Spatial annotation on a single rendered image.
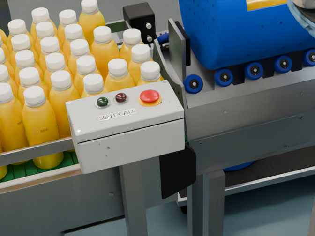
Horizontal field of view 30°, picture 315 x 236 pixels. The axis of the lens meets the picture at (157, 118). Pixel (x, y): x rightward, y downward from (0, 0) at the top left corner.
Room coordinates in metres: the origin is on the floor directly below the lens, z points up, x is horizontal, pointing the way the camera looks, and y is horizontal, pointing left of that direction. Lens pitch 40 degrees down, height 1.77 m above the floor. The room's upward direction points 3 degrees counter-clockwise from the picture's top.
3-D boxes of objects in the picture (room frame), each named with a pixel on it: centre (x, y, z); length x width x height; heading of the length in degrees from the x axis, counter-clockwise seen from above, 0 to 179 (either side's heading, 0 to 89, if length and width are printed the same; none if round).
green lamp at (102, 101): (0.85, 0.10, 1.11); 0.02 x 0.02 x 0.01
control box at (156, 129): (0.84, 0.06, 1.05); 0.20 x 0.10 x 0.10; 105
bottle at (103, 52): (1.13, 0.11, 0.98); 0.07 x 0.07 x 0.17
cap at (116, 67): (1.00, 0.08, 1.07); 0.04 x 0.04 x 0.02
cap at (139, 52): (1.05, 0.03, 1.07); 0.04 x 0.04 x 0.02
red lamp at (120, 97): (0.86, 0.06, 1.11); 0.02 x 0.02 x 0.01
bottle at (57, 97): (0.97, 0.19, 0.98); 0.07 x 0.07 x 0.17
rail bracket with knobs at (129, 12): (1.35, 0.03, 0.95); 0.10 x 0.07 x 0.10; 15
